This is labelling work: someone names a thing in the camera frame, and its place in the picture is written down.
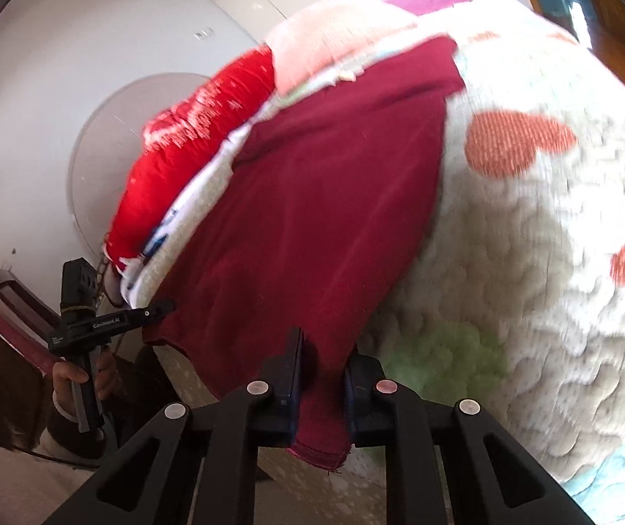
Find red pillow with white print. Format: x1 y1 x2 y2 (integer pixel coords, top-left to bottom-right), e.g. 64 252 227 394
105 46 277 274

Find patchwork quilted bed cover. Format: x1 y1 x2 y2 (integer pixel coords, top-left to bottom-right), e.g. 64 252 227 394
121 0 625 504

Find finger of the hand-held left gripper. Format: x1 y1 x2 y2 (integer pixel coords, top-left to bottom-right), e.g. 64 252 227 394
138 299 177 326

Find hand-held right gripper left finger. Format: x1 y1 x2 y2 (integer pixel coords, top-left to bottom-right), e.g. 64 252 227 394
44 326 308 525

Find person's left hand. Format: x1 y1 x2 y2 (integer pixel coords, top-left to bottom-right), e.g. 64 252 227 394
51 346 120 412

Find pink towel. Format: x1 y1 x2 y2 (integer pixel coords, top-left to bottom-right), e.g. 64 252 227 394
265 0 420 94

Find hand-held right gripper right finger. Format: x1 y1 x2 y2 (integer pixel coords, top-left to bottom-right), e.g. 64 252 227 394
344 353 595 525

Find dark red wooden chair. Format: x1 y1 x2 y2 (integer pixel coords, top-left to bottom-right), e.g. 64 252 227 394
0 269 70 452

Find person's left forearm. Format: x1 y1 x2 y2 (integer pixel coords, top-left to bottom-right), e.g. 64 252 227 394
31 402 111 468

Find wooden door frame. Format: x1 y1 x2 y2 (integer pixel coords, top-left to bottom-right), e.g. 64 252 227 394
506 0 625 121

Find dark red garment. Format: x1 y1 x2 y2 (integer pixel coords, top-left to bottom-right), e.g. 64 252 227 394
142 35 467 471

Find white cloth with blue print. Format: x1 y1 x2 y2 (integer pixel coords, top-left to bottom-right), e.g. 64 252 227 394
120 120 253 308

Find white round panel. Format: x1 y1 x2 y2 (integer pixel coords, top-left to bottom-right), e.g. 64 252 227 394
66 73 220 269

